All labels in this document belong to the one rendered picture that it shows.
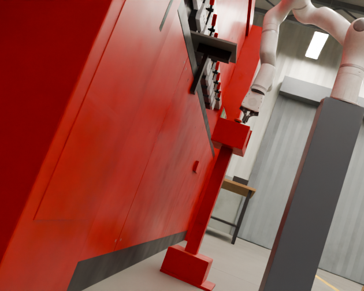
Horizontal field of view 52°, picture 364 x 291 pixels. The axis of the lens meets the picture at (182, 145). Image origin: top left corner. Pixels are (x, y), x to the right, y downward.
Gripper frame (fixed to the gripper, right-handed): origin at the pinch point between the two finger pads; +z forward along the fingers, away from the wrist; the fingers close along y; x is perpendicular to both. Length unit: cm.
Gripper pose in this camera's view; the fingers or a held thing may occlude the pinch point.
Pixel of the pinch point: (245, 119)
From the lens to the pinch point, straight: 199.1
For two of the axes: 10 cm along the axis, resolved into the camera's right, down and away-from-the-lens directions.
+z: -4.2, 9.0, -1.2
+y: 8.9, 3.8, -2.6
